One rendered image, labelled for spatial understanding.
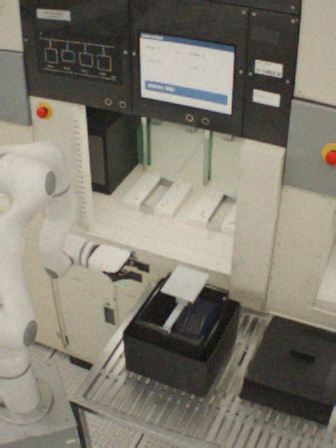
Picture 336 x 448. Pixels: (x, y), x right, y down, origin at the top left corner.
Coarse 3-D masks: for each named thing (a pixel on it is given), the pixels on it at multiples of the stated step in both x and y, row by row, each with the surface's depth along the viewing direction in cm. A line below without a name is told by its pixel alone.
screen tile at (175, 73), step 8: (144, 48) 168; (152, 48) 167; (160, 48) 166; (168, 48) 164; (144, 56) 169; (152, 56) 168; (160, 56) 167; (168, 56) 166; (176, 56) 165; (152, 64) 170; (176, 64) 167; (152, 72) 171; (160, 72) 170; (168, 72) 169; (176, 72) 168; (176, 80) 170
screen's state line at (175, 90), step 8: (144, 88) 176; (152, 88) 175; (160, 88) 174; (168, 88) 172; (176, 88) 171; (184, 88) 170; (192, 88) 169; (184, 96) 172; (192, 96) 171; (200, 96) 170; (208, 96) 169; (216, 96) 167; (224, 96) 166; (224, 104) 168
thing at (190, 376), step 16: (144, 304) 186; (128, 336) 175; (224, 336) 176; (128, 352) 180; (144, 352) 176; (160, 352) 172; (208, 352) 191; (224, 352) 184; (128, 368) 185; (144, 368) 181; (160, 368) 177; (176, 368) 174; (192, 368) 170; (208, 368) 169; (176, 384) 179; (192, 384) 175; (208, 384) 176
